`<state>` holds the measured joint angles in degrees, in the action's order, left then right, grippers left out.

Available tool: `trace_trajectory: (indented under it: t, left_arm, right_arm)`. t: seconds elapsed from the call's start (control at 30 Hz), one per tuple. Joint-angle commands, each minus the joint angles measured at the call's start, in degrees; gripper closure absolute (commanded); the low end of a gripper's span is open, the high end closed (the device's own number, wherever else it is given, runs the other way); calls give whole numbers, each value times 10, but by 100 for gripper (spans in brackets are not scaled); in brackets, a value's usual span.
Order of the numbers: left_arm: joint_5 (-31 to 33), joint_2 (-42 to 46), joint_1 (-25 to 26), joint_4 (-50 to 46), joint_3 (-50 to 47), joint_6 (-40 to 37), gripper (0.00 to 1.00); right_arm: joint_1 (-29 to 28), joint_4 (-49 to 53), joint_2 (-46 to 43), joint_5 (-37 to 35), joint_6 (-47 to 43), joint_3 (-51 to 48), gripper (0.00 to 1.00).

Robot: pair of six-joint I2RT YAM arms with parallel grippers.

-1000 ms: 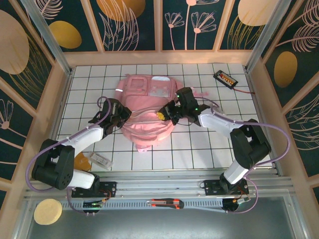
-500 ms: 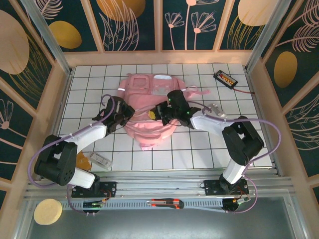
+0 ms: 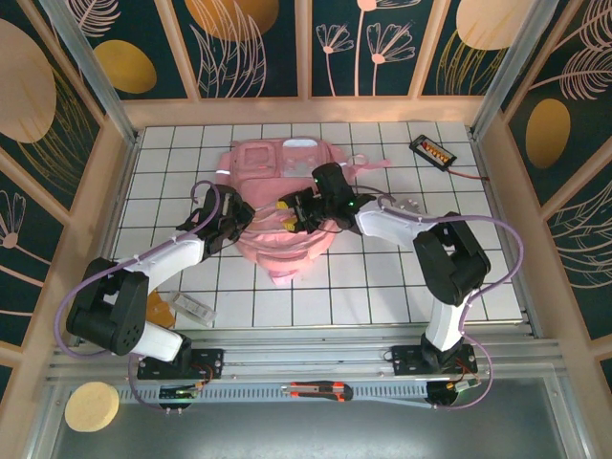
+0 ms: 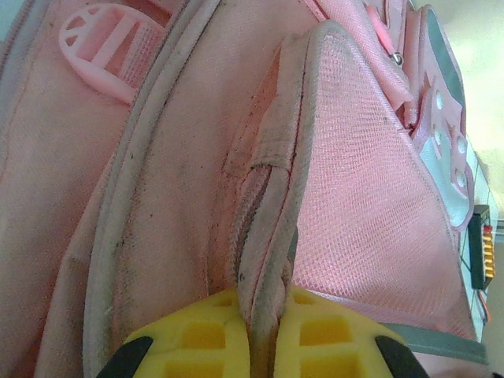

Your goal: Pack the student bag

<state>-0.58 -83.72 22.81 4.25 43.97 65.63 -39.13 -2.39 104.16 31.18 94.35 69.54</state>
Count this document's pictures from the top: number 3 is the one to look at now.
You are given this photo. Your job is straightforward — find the pink student backpack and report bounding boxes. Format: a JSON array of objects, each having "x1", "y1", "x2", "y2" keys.
[{"x1": 217, "y1": 137, "x2": 393, "y2": 288}]

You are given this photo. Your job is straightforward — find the clear plastic box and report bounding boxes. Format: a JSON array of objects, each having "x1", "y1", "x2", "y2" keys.
[{"x1": 166, "y1": 290, "x2": 219, "y2": 328}]

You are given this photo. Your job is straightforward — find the orange square card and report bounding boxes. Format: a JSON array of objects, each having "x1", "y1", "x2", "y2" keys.
[{"x1": 145, "y1": 291, "x2": 174, "y2": 329}]

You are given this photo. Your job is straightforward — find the black case with orange row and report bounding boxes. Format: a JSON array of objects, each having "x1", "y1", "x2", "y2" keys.
[{"x1": 409, "y1": 135, "x2": 458, "y2": 164}]

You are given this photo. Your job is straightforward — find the orange black utility knife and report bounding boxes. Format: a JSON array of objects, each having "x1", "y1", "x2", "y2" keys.
[{"x1": 280, "y1": 380, "x2": 355, "y2": 404}]

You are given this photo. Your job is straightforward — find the grey metal tray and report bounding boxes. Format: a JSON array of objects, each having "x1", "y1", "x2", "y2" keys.
[{"x1": 28, "y1": 377, "x2": 592, "y2": 459}]

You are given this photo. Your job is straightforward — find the round yellow sponge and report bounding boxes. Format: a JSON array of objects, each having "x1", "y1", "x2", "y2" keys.
[{"x1": 64, "y1": 382, "x2": 120, "y2": 433}]

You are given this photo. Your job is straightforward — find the aluminium frame rail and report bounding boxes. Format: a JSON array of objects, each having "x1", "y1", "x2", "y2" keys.
[{"x1": 45, "y1": 327, "x2": 565, "y2": 383}]

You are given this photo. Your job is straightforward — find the red wire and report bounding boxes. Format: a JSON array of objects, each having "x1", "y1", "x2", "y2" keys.
[{"x1": 451, "y1": 167, "x2": 490, "y2": 183}]

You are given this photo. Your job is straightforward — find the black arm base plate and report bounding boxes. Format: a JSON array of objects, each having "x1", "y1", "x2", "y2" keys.
[
  {"x1": 137, "y1": 347, "x2": 225, "y2": 382},
  {"x1": 391, "y1": 343, "x2": 479, "y2": 379}
]

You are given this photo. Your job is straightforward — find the grey slotted cable duct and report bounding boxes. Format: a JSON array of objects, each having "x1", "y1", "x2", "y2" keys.
[{"x1": 117, "y1": 382, "x2": 431, "y2": 406}]

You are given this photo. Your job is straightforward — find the small circuit board with wires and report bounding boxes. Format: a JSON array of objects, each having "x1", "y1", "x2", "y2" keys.
[
  {"x1": 158, "y1": 382, "x2": 211, "y2": 402},
  {"x1": 447, "y1": 377, "x2": 482, "y2": 396}
]

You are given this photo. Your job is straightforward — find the aluminium frame post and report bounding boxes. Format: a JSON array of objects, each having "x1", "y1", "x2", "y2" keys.
[
  {"x1": 38, "y1": 0, "x2": 141, "y2": 145},
  {"x1": 470, "y1": 0, "x2": 574, "y2": 141}
]

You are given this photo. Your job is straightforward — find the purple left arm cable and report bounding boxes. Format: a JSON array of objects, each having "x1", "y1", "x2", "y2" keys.
[{"x1": 55, "y1": 179, "x2": 226, "y2": 413}]

